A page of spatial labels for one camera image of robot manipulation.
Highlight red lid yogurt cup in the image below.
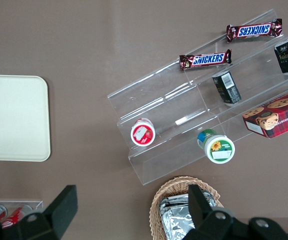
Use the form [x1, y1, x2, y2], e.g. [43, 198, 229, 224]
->
[130, 117, 157, 147]

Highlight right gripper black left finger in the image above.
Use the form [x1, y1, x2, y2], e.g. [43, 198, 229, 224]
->
[0, 184, 79, 240]

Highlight green lid sunflower cup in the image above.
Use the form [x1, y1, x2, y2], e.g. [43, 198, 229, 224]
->
[196, 128, 236, 165]

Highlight clear acrylic stepped shelf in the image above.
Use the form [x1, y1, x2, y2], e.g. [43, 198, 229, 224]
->
[106, 8, 288, 186]

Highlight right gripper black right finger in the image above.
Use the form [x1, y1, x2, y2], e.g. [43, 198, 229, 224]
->
[183, 184, 288, 240]

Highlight light wicker basket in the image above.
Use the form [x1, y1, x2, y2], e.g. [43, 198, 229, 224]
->
[148, 176, 225, 240]

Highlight cream rectangular plastic tray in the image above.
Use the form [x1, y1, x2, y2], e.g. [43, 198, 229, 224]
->
[0, 74, 52, 163]

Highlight red tartan cookie box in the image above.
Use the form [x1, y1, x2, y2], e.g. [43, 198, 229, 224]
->
[241, 86, 288, 139]

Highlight clear acrylic bottle rack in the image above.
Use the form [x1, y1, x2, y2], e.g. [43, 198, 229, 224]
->
[0, 198, 45, 226]

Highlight foil wrapped sandwich pack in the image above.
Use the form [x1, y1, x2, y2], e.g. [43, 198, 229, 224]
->
[161, 191, 219, 210]
[158, 199, 197, 240]

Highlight Snickers chocolate bar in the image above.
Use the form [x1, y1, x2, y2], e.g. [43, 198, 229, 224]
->
[225, 17, 284, 44]
[178, 48, 233, 72]

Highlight small black barcode box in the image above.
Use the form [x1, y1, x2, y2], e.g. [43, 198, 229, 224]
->
[211, 70, 242, 105]

